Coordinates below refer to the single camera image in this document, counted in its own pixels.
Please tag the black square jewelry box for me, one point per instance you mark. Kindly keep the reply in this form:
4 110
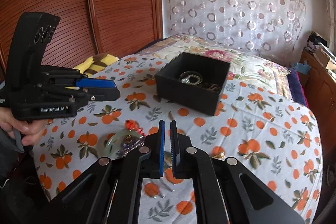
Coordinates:
194 81

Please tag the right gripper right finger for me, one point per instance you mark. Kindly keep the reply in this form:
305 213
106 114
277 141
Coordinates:
175 149

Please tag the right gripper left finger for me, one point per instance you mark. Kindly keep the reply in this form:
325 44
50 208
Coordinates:
161 146

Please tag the floral quilt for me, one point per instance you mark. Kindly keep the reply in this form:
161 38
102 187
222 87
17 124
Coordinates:
244 67

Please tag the wooden side cabinet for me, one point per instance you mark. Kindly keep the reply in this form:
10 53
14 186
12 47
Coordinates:
320 94

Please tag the orange print bed sheet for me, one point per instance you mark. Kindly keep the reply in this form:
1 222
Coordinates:
275 138

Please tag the wooden wardrobe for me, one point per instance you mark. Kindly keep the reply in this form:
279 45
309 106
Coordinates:
86 3

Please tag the cardboard box on cabinet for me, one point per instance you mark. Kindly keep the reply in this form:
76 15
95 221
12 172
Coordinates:
325 60

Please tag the pink circle patterned curtain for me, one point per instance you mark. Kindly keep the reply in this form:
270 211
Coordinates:
267 28

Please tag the yellow striped plush pillow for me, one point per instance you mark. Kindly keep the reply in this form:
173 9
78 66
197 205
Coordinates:
96 63

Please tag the red beaded charm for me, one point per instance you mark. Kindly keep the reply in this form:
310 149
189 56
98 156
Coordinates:
134 126

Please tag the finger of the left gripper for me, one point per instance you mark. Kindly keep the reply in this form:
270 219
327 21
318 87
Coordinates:
95 83
102 94

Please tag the green jade bangle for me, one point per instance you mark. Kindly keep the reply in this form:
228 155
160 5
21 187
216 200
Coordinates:
112 145

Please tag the navy blue blanket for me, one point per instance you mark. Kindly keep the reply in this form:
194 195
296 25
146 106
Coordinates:
296 88

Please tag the teal tissue pack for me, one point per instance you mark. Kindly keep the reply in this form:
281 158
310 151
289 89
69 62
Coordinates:
302 68

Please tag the person's left hand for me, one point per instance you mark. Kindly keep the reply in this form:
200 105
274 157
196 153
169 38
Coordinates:
32 131

